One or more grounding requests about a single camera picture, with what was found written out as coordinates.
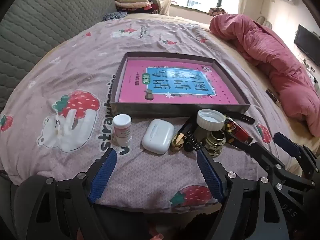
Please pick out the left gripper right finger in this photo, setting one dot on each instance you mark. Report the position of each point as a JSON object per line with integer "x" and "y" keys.
{"x": 250, "y": 209}

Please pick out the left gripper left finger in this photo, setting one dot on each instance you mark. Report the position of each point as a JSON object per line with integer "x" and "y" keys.
{"x": 65, "y": 207}

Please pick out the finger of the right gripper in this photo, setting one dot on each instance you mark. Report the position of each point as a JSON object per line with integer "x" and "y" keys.
{"x": 274, "y": 167}
{"x": 304, "y": 156}

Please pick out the red black lighter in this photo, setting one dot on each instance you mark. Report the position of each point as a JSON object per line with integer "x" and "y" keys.
{"x": 235, "y": 132}

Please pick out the black yellow digital watch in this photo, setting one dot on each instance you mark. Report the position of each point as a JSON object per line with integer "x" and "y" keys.
{"x": 241, "y": 117}

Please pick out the white ribbed jar lid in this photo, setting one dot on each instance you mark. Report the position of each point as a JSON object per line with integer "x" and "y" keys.
{"x": 210, "y": 120}

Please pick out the black spring hair clip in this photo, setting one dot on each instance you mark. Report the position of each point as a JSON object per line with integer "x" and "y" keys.
{"x": 190, "y": 141}

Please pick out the white pill bottle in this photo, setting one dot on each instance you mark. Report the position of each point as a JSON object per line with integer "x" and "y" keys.
{"x": 122, "y": 129}

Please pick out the white earbuds case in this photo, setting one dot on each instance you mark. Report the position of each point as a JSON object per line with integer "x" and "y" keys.
{"x": 158, "y": 136}

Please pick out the red pink quilt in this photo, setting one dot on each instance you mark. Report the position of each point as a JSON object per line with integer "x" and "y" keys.
{"x": 264, "y": 49}

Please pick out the black gold label tag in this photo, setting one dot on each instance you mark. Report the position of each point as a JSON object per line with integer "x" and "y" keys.
{"x": 273, "y": 97}

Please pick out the pink children's book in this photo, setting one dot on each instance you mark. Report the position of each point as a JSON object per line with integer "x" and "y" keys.
{"x": 160, "y": 81}

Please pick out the grey cardboard box tray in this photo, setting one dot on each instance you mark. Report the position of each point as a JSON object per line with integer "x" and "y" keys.
{"x": 168, "y": 110}

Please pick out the grey quilted headboard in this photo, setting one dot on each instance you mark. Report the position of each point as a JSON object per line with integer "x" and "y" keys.
{"x": 32, "y": 28}

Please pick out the folded clothes stack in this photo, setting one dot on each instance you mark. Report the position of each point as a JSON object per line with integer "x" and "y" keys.
{"x": 137, "y": 6}

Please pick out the blue patterned cloth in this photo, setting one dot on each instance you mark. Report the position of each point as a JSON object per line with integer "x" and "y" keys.
{"x": 114, "y": 16}

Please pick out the wall mounted television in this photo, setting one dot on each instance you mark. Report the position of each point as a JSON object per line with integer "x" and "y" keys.
{"x": 309, "y": 43}

